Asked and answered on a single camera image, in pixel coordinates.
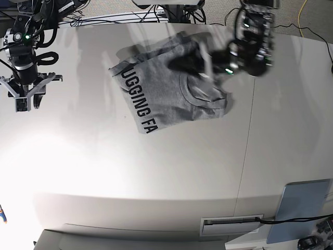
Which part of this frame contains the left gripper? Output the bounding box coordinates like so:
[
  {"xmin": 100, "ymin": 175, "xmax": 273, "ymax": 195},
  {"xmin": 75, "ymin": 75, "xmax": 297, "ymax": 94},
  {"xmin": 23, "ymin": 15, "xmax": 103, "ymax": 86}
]
[{"xmin": 168, "ymin": 33, "xmax": 234, "ymax": 86}]

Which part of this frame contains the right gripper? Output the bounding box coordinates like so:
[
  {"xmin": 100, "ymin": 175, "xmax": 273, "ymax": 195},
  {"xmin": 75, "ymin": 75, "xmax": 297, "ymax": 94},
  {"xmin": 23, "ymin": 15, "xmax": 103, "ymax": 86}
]
[{"xmin": 1, "ymin": 72, "xmax": 63, "ymax": 109}]

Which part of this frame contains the grey T-shirt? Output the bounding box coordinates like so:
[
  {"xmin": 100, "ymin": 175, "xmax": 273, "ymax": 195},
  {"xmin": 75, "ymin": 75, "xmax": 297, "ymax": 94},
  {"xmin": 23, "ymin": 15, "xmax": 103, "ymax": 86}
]
[{"xmin": 110, "ymin": 32, "xmax": 227, "ymax": 134}]

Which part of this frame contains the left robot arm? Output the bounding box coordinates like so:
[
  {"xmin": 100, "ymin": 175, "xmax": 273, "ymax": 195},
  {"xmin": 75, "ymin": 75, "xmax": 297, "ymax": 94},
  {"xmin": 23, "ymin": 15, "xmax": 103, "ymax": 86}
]
[{"xmin": 168, "ymin": 1, "xmax": 280, "ymax": 80}]

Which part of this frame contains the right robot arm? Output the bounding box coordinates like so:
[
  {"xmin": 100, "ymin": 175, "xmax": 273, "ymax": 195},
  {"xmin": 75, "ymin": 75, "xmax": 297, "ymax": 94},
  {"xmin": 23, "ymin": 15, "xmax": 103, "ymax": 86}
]
[{"xmin": 1, "ymin": 1, "xmax": 63, "ymax": 112}]

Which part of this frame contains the central black stand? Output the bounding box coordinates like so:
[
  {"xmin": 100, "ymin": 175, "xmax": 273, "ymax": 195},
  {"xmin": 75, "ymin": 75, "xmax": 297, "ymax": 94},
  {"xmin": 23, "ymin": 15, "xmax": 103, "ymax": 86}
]
[{"xmin": 159, "ymin": 5, "xmax": 196, "ymax": 23}]

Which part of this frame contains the blue orange tool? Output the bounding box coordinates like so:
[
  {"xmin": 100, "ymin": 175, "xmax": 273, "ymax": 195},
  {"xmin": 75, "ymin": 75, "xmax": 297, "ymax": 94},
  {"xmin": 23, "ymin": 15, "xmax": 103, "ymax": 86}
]
[{"xmin": 0, "ymin": 206, "xmax": 7, "ymax": 223}]

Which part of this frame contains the blue-grey board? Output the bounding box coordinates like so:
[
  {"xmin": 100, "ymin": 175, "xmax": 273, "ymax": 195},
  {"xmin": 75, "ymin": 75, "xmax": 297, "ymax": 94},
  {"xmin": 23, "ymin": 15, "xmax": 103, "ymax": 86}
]
[{"xmin": 266, "ymin": 179, "xmax": 331, "ymax": 244}]

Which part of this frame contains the black device bottom right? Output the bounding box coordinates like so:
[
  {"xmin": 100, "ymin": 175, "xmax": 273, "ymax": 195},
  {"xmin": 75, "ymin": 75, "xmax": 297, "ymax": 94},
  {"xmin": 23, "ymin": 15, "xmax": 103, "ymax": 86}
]
[{"xmin": 297, "ymin": 235, "xmax": 321, "ymax": 250}]

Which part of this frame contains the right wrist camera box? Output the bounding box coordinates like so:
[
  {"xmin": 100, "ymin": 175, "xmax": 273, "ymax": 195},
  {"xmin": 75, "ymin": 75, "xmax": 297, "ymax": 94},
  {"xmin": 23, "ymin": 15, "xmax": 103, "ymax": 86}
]
[{"xmin": 15, "ymin": 97, "xmax": 31, "ymax": 112}]

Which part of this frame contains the black floor cable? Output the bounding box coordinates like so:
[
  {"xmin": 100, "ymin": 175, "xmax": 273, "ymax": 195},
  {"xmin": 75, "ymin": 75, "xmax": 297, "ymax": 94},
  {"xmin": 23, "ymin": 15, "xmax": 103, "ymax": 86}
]
[{"xmin": 273, "ymin": 22, "xmax": 333, "ymax": 63}]

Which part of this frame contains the yellow cable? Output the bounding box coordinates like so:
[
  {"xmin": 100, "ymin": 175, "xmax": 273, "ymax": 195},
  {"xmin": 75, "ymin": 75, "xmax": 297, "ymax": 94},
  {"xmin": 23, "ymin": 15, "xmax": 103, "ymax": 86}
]
[{"xmin": 298, "ymin": 0, "xmax": 308, "ymax": 38}]

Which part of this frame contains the white cable tray box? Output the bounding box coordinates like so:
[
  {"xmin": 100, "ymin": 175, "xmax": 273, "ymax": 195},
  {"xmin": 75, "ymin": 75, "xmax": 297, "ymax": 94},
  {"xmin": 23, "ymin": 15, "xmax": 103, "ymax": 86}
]
[{"xmin": 199, "ymin": 214, "xmax": 263, "ymax": 237}]

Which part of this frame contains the black cable bottom right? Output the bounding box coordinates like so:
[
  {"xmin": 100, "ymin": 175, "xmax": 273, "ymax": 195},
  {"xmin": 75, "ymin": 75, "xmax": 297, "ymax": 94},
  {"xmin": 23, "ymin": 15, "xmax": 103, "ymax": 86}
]
[{"xmin": 256, "ymin": 215, "xmax": 333, "ymax": 225}]

